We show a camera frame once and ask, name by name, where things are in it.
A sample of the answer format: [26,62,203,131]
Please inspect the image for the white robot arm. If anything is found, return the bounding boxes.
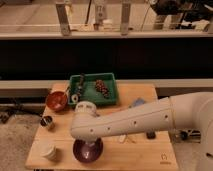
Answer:
[70,92,213,171]

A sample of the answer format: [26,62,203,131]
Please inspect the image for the red bowl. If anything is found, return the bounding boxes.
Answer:
[45,91,68,112]

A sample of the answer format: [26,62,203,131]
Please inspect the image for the purple bowl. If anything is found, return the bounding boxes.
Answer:
[73,138,103,163]

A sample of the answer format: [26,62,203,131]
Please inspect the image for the green plastic tray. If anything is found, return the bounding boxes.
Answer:
[68,73,118,107]

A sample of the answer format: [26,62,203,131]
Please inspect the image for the dark grape bunch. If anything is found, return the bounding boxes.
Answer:
[95,80,109,98]

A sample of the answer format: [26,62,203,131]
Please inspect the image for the black brush in tray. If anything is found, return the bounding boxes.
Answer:
[71,74,85,103]

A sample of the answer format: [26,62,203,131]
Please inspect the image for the blue sponge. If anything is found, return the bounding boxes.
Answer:
[130,98,146,107]

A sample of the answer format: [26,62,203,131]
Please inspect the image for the wooden spoon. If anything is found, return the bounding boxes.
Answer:
[59,86,70,104]

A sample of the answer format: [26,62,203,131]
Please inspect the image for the yellow banana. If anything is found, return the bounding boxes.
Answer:
[127,136,136,143]

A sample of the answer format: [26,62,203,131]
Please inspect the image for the black remote control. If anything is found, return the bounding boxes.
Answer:
[146,132,156,139]

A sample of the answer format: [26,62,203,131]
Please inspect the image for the metal can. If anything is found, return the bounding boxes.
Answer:
[40,116,55,131]

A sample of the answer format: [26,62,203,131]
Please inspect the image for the white stacked cups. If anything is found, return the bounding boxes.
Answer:
[41,144,57,160]

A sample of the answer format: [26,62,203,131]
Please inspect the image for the black wheeled stand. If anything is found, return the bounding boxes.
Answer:
[180,130,201,140]

